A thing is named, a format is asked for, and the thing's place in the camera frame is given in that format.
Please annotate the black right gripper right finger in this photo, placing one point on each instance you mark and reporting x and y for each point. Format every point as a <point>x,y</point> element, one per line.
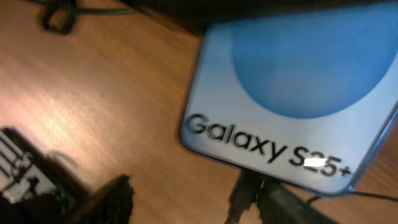
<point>277,205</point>

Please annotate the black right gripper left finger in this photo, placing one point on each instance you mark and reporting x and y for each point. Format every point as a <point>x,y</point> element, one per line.
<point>111,204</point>

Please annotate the blue screen smartphone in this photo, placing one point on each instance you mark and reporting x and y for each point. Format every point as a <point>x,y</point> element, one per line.
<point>304,97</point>

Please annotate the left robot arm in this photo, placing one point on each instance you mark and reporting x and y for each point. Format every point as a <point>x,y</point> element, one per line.
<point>36,187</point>

